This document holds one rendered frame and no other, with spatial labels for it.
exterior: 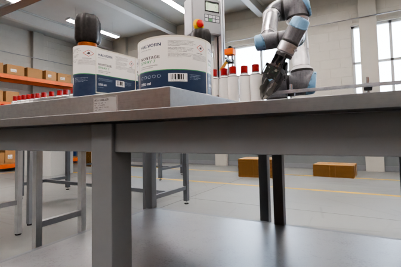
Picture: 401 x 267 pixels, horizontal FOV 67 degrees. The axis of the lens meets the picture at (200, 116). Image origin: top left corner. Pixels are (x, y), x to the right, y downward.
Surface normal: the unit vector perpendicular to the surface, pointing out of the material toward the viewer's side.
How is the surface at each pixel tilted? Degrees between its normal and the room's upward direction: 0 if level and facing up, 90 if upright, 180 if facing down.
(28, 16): 90
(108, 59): 90
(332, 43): 90
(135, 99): 90
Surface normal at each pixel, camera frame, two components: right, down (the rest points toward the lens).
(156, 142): -0.48, -0.04
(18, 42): 0.86, -0.04
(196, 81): 0.55, -0.06
